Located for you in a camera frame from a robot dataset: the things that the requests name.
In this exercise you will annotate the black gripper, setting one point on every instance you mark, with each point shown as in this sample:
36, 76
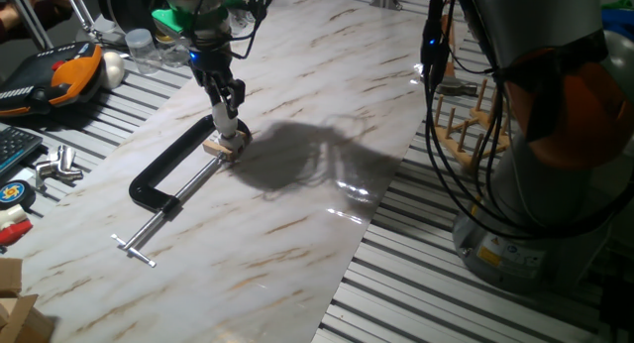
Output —
212, 65

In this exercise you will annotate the person forearm dark sleeve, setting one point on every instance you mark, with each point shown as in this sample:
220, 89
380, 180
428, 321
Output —
10, 23

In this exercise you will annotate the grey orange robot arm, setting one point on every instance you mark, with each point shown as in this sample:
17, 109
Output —
550, 194

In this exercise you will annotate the glass jar gold lid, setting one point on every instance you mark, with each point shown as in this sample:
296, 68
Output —
172, 55

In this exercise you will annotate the clear plastic jar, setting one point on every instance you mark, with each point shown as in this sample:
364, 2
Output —
142, 50

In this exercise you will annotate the black metal C-clamp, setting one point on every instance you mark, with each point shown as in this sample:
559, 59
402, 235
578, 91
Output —
158, 174

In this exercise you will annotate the white egg-shaped object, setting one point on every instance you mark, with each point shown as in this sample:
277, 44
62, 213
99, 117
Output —
114, 69

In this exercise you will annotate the black round spool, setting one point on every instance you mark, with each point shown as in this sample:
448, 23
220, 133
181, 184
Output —
126, 6

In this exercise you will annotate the black orange teach pendant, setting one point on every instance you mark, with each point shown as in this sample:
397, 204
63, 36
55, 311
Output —
64, 75

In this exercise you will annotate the thin metal stand rod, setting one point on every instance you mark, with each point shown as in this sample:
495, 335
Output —
79, 11

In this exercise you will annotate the marble pattern sheet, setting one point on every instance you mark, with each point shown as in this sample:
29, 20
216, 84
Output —
277, 263

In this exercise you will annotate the silver metal pipe fitting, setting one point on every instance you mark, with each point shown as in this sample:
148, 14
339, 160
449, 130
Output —
57, 167

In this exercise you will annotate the grey metal stand bar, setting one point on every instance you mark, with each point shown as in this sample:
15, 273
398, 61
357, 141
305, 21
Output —
30, 18

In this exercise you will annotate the black keyboard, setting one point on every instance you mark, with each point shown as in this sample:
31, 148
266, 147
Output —
15, 147

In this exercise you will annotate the wooden peg rack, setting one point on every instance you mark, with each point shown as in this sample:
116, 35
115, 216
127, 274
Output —
463, 152

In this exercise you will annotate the white red valve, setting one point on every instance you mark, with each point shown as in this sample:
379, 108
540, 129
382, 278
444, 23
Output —
12, 226

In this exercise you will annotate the green crumpled bag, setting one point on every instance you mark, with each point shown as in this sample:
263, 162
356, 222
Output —
619, 5

